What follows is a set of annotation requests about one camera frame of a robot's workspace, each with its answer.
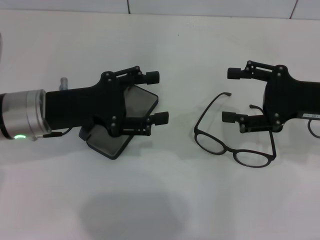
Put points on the black round glasses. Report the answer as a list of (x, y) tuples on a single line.
[(229, 150)]

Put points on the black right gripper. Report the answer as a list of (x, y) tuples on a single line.
[(287, 97)]

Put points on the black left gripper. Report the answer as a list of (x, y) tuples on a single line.
[(75, 105)]

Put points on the black glasses case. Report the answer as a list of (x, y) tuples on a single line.
[(140, 102)]

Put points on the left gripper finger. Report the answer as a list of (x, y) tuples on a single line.
[(161, 118), (152, 77)]

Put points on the silver wrist connector stub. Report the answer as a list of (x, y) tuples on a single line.
[(63, 83)]

